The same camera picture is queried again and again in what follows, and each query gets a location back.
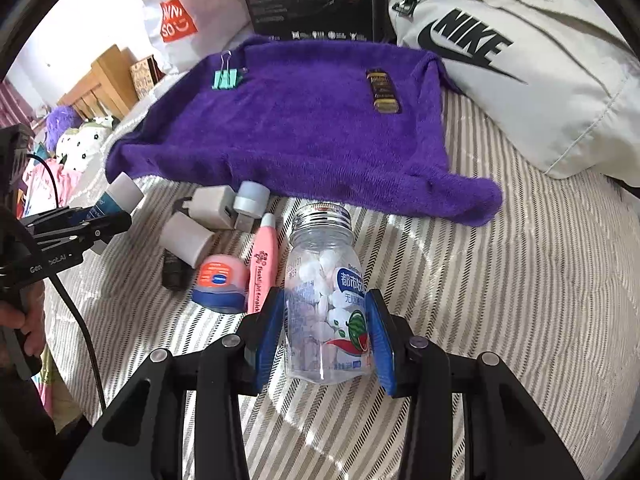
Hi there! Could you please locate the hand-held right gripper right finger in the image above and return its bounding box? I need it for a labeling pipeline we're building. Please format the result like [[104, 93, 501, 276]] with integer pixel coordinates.
[[365, 289, 586, 480]]

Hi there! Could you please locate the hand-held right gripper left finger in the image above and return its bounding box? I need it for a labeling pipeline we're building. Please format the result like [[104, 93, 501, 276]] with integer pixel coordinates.
[[75, 287, 288, 480]]

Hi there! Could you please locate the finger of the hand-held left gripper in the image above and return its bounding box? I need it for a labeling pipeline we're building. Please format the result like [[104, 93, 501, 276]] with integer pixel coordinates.
[[20, 204, 108, 233], [30, 210, 133, 261]]

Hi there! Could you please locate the blue tube with white cap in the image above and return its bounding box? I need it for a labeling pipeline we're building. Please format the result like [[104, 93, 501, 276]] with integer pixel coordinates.
[[90, 171, 145, 256]]

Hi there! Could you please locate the pink lip balm jar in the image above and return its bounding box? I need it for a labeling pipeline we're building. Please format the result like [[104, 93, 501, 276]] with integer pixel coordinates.
[[190, 255, 249, 313]]

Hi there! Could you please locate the pink pen-shaped earpick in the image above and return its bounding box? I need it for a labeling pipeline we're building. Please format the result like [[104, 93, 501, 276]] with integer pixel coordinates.
[[244, 212, 278, 316]]

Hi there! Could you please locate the clear candy bottle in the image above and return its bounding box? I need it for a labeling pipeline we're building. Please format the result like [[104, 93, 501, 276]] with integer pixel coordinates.
[[284, 203, 373, 386]]

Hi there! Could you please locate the white charger plug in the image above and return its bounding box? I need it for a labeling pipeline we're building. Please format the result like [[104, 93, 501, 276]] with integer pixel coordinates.
[[172, 186, 237, 232]]

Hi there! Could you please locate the grey round plug-in light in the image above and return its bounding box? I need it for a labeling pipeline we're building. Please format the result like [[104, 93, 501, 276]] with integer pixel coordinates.
[[232, 180, 271, 233]]

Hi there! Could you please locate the person's left hand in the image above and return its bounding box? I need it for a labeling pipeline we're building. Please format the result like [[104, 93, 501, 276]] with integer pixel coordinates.
[[0, 280, 47, 356]]

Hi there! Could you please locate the pink patterned cloth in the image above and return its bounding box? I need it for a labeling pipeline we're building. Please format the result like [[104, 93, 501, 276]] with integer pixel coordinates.
[[20, 160, 91, 431]]

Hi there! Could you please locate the white spotted plush toy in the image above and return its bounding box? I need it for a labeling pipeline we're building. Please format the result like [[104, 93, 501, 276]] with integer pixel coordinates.
[[55, 115, 118, 171]]

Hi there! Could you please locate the purple plush toy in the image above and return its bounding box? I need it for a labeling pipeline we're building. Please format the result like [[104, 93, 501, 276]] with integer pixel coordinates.
[[45, 105, 83, 153]]

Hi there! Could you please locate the wooden furniture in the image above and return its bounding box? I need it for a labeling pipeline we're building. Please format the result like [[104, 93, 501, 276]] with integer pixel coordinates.
[[57, 44, 143, 121]]

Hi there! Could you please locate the brown patterned box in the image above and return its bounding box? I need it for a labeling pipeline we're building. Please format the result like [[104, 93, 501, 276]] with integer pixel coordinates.
[[129, 55, 161, 96]]

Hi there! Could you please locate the green binder clip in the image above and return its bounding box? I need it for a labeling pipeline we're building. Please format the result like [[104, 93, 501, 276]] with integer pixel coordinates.
[[212, 52, 248, 92]]

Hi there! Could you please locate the purple towel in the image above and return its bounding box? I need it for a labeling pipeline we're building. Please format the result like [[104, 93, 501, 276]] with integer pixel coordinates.
[[106, 35, 503, 226]]

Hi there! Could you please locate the white bag with orange logo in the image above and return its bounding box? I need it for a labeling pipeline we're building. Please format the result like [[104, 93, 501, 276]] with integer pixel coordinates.
[[135, 0, 256, 73]]

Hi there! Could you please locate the black gold lipstick tube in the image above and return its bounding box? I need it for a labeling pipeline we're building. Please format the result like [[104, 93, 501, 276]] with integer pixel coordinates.
[[366, 67, 402, 115]]

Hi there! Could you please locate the grey bag with black logo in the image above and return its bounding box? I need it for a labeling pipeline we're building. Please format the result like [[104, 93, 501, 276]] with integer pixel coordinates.
[[385, 0, 640, 186]]

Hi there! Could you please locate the black headphone box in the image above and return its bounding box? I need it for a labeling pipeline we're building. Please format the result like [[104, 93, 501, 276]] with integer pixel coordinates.
[[233, 0, 386, 43]]

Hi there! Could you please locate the black plastic buckle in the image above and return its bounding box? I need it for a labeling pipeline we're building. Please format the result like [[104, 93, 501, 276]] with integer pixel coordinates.
[[392, 0, 433, 17]]

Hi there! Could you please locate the black cable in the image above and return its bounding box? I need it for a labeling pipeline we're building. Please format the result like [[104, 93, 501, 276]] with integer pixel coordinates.
[[25, 152, 108, 411]]

